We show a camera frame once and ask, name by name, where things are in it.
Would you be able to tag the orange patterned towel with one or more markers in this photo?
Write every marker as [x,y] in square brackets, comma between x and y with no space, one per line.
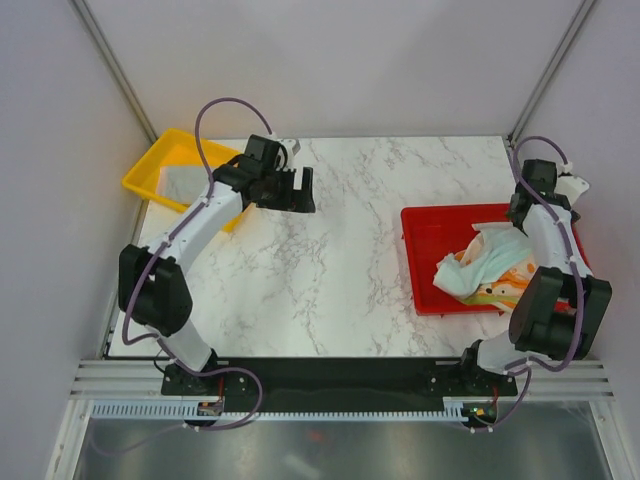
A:
[504,292]

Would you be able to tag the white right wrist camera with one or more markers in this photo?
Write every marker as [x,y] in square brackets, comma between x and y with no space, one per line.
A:
[572,187]

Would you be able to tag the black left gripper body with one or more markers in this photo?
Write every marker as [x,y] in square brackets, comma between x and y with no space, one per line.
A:
[277,191]

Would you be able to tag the yellow plastic tray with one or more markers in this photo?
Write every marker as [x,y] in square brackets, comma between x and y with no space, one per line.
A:
[174,147]

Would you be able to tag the aluminium frame post right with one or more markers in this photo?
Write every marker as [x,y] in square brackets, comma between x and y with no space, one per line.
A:
[569,38]

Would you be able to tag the white slotted cable duct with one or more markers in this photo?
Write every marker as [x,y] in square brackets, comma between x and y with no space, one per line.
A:
[192,410]

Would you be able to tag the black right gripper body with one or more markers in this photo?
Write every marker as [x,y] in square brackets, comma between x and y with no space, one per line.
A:
[513,217]

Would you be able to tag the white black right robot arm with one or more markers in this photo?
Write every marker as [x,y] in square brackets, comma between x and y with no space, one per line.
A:
[556,319]

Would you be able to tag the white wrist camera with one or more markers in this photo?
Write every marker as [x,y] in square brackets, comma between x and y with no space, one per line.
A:
[572,187]
[288,149]

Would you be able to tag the aluminium frame post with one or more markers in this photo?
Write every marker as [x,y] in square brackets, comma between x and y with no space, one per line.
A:
[98,38]
[569,38]

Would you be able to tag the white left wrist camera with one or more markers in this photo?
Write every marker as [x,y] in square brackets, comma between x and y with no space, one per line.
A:
[288,149]

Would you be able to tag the grey terry towel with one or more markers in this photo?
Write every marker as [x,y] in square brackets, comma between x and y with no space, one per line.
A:
[182,184]

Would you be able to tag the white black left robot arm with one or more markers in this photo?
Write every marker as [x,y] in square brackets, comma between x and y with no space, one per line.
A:
[153,292]

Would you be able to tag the aluminium frame post left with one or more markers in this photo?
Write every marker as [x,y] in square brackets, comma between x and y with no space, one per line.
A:
[98,38]

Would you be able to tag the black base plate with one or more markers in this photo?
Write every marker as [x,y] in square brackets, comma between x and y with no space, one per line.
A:
[336,383]

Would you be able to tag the light blue white towel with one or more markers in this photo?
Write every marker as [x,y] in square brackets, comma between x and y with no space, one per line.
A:
[484,259]

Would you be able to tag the red plastic tray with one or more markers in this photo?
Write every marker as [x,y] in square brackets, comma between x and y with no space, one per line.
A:
[430,234]

